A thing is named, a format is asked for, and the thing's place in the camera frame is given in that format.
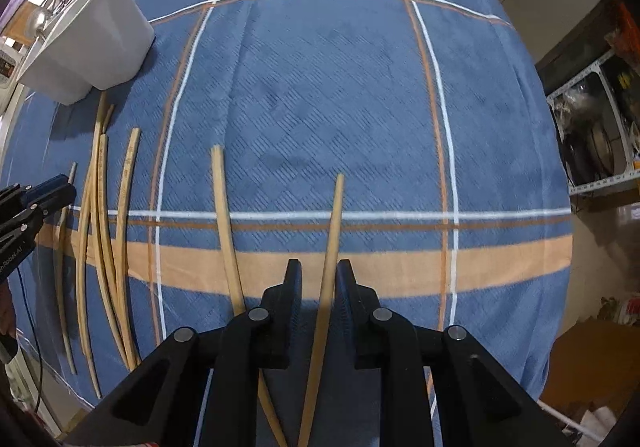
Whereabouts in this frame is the black cable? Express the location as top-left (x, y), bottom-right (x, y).
top-left (15, 264), bottom-right (42, 415)

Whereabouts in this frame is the white metal shelf rack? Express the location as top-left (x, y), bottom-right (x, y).
top-left (544, 49), bottom-right (640, 195)

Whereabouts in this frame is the white plastic chopstick holder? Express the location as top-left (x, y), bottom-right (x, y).
top-left (15, 0), bottom-right (156, 105)

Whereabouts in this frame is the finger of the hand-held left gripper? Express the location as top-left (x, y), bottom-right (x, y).
top-left (0, 174), bottom-right (69, 214)
top-left (0, 183), bottom-right (77, 249)

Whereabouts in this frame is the blue plaid blanket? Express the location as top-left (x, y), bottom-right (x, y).
top-left (0, 0), bottom-right (574, 447)

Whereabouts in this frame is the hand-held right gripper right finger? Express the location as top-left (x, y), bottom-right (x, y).
top-left (335, 259), bottom-right (573, 447)

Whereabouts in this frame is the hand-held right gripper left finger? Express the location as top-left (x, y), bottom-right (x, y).
top-left (65, 258), bottom-right (304, 447)

